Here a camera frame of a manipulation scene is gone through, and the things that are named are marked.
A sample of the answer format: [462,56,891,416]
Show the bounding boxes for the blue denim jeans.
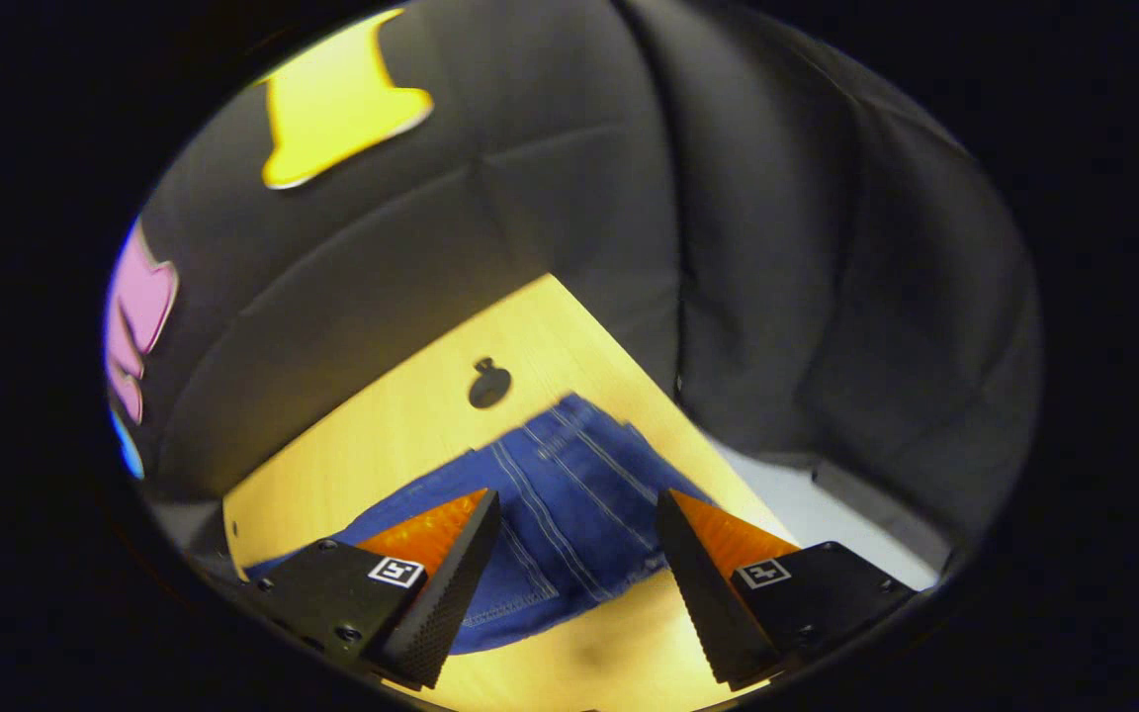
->
[245,393,719,656]

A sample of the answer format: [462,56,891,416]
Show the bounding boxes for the black backdrop cloth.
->
[105,0,1043,555]

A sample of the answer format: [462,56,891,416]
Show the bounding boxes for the black keyhole table grommet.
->
[468,357,513,410]

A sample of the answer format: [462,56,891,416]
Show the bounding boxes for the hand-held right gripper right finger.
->
[656,488,919,691]

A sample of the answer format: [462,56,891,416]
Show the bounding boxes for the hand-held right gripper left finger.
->
[251,488,501,691]

